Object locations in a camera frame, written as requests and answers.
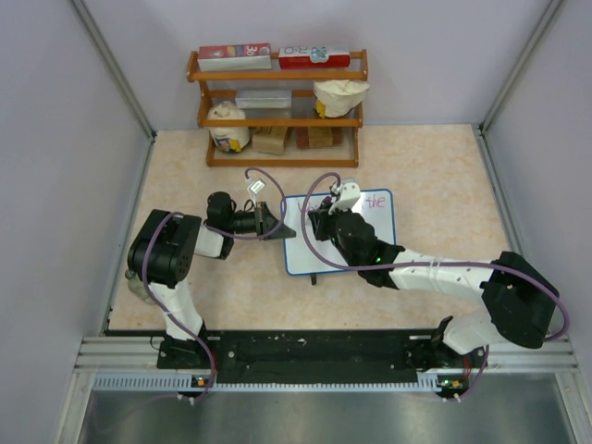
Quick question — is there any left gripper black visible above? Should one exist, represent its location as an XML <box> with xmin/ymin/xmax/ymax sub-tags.
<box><xmin>226</xmin><ymin>201</ymin><xmax>296</xmax><ymax>241</ymax></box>

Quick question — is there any blue framed whiteboard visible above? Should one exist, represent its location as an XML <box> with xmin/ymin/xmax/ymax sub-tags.
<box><xmin>284</xmin><ymin>189</ymin><xmax>396</xmax><ymax>277</ymax></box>

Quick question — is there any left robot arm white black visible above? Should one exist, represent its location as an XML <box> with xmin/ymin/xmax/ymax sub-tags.
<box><xmin>127</xmin><ymin>191</ymin><xmax>296</xmax><ymax>370</ymax></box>

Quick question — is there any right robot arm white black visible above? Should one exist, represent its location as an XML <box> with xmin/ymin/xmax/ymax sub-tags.
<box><xmin>300</xmin><ymin>201</ymin><xmax>560</xmax><ymax>370</ymax></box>

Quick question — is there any tan brown block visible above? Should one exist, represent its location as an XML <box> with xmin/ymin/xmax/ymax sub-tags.
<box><xmin>252</xmin><ymin>127</ymin><xmax>290</xmax><ymax>155</ymax></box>

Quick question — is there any reddish brown block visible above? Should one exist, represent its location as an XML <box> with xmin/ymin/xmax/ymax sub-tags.
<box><xmin>294</xmin><ymin>127</ymin><xmax>343</xmax><ymax>150</ymax></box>

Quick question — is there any white flour bag lower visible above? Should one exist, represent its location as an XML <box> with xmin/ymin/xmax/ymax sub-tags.
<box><xmin>207</xmin><ymin>101</ymin><xmax>251</xmax><ymax>153</ymax></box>

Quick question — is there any wooden three-tier shelf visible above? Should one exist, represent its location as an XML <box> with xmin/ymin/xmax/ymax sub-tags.
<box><xmin>186</xmin><ymin>49</ymin><xmax>369</xmax><ymax>168</ymax></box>

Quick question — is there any cream paper bag upper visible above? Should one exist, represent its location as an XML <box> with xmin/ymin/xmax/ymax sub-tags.
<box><xmin>314</xmin><ymin>80</ymin><xmax>370</xmax><ymax>118</ymax></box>

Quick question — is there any clear glass bottle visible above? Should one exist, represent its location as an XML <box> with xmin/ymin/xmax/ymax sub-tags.
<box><xmin>124</xmin><ymin>269</ymin><xmax>154</xmax><ymax>305</ymax></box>

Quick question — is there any red white box right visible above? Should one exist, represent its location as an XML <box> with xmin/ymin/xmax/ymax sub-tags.
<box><xmin>277</xmin><ymin>45</ymin><xmax>352</xmax><ymax>69</ymax></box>

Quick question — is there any red white box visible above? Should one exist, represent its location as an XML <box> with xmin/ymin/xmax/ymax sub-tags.
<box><xmin>197</xmin><ymin>43</ymin><xmax>272</xmax><ymax>72</ymax></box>
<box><xmin>277</xmin><ymin>45</ymin><xmax>352</xmax><ymax>69</ymax></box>

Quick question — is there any red white box left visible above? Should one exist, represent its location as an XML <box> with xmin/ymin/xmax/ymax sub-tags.
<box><xmin>197</xmin><ymin>43</ymin><xmax>272</xmax><ymax>72</ymax></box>

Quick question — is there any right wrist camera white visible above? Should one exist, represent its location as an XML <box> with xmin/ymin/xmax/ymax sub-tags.
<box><xmin>329</xmin><ymin>180</ymin><xmax>361</xmax><ymax>215</ymax></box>

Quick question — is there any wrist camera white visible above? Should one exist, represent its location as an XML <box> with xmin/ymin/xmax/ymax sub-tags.
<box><xmin>329</xmin><ymin>180</ymin><xmax>361</xmax><ymax>215</ymax></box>
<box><xmin>247</xmin><ymin>179</ymin><xmax>266</xmax><ymax>201</ymax></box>

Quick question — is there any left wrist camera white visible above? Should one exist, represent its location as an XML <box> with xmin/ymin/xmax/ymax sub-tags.
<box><xmin>247</xmin><ymin>179</ymin><xmax>266</xmax><ymax>201</ymax></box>

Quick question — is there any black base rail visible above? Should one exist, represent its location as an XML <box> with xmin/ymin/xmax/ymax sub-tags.
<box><xmin>104</xmin><ymin>327</ymin><xmax>463</xmax><ymax>385</ymax></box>

